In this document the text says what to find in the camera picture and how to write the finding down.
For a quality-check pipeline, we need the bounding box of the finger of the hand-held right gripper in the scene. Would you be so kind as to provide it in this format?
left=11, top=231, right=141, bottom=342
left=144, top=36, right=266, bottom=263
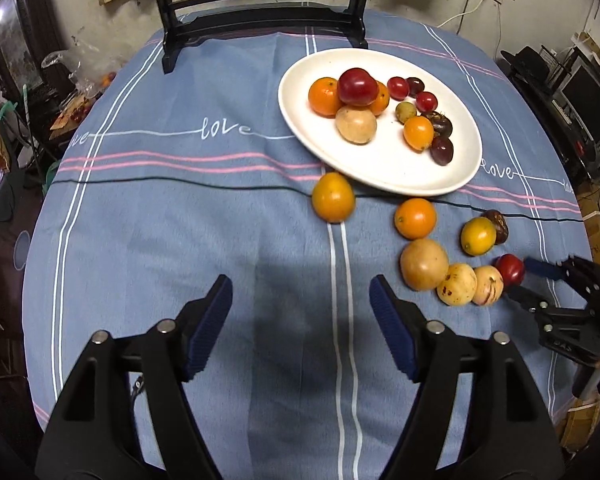
left=524, top=255, right=600, bottom=307
left=504, top=286, right=592, bottom=328

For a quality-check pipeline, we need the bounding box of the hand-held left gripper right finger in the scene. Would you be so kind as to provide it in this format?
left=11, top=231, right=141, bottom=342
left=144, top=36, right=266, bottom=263
left=369, top=274, right=566, bottom=480

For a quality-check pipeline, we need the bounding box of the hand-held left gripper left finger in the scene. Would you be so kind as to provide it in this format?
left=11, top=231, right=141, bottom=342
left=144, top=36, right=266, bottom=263
left=35, top=274, right=233, bottom=480

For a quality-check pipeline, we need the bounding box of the yellow spotted passion fruit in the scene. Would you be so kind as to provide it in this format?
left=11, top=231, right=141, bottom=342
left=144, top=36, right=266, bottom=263
left=472, top=266, right=505, bottom=307
left=436, top=263, right=478, bottom=307

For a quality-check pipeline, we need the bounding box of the dark mangosteen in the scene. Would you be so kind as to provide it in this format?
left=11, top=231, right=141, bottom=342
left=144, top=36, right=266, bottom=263
left=425, top=111, right=454, bottom=139
left=481, top=209, right=510, bottom=245

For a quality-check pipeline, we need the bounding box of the tan passion fruit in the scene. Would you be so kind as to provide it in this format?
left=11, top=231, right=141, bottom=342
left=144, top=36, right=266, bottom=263
left=335, top=105, right=378, bottom=145
left=399, top=238, right=450, bottom=292

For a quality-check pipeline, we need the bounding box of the yellow citrus fruit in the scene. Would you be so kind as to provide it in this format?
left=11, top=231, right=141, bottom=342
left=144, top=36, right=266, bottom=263
left=460, top=217, right=497, bottom=256

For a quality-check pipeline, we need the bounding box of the orange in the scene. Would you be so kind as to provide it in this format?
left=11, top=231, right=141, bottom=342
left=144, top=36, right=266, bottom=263
left=403, top=116, right=435, bottom=152
left=370, top=81, right=391, bottom=116
left=394, top=198, right=438, bottom=240
left=308, top=76, right=342, bottom=119
left=311, top=172, right=356, bottom=224

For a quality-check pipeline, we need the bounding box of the white round plate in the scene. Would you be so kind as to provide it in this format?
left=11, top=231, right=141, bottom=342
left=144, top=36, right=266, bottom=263
left=278, top=48, right=483, bottom=197

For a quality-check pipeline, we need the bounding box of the large red plum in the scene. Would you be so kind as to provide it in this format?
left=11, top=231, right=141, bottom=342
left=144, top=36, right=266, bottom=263
left=337, top=68, right=378, bottom=107

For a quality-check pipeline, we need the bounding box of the cardboard box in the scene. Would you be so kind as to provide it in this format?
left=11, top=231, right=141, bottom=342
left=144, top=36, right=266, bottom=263
left=575, top=195, right=600, bottom=271

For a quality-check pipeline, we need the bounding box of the blue plaid tablecloth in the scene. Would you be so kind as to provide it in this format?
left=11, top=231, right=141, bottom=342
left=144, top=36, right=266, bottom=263
left=22, top=7, right=598, bottom=480

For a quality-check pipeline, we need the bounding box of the black desk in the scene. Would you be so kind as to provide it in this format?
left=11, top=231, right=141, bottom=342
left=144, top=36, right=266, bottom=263
left=500, top=55, right=600, bottom=186

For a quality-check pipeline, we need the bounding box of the computer monitor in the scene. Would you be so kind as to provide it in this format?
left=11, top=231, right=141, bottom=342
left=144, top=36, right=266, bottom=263
left=560, top=62, right=600, bottom=136

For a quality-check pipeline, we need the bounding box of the purple plastic cup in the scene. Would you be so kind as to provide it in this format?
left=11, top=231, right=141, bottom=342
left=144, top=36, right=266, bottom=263
left=13, top=230, right=33, bottom=269

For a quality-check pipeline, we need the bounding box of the black hat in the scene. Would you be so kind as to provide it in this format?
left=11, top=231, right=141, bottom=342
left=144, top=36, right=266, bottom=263
left=500, top=46, right=556, bottom=77

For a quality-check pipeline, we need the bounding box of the low wooden side table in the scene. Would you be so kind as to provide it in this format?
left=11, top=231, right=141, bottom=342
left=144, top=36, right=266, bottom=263
left=47, top=95, right=96, bottom=133

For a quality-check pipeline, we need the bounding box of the clear plastic bag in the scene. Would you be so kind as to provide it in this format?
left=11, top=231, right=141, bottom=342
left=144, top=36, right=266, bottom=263
left=41, top=42, right=126, bottom=98

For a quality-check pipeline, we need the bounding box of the round goldfish screen black stand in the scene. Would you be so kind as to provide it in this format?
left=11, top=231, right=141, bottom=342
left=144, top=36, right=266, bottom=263
left=152, top=0, right=372, bottom=75

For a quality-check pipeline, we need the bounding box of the dark wooden framed mirror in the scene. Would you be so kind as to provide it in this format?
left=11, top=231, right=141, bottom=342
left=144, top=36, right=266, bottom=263
left=0, top=0, right=56, bottom=96

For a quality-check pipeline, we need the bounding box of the white power cable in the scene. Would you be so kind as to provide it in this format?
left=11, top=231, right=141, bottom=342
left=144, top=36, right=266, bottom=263
left=436, top=0, right=487, bottom=30

